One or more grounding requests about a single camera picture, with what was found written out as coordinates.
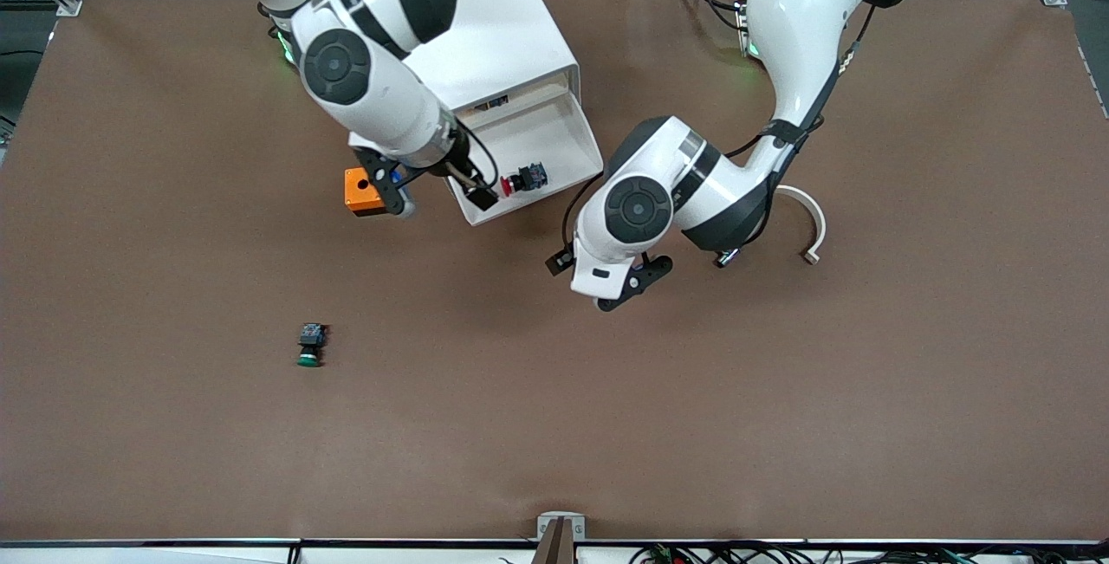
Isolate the red mushroom push button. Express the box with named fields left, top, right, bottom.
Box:
left=500, top=163, right=548, bottom=195

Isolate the white plastic drawer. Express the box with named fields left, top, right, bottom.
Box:
left=446, top=89, right=605, bottom=227
left=452, top=70, right=580, bottom=127

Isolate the white drawer cabinet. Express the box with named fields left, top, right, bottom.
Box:
left=394, top=0, right=581, bottom=127

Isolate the green mushroom push button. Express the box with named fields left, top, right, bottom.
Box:
left=296, top=323, right=328, bottom=368

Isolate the large paper table cover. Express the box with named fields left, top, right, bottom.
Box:
left=0, top=0, right=1109, bottom=542

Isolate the black table edge strip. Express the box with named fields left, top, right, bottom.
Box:
left=0, top=537, right=1109, bottom=548

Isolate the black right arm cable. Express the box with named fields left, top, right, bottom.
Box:
left=466, top=124, right=502, bottom=194

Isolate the orange button enclosure box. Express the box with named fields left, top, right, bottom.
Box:
left=344, top=167, right=391, bottom=218

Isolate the white curved plastic bracket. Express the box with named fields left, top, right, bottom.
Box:
left=774, top=185, right=827, bottom=266

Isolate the black base power cable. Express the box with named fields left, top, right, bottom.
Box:
left=669, top=0, right=748, bottom=33

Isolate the tangled cable bundle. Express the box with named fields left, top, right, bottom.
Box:
left=628, top=541, right=1109, bottom=564

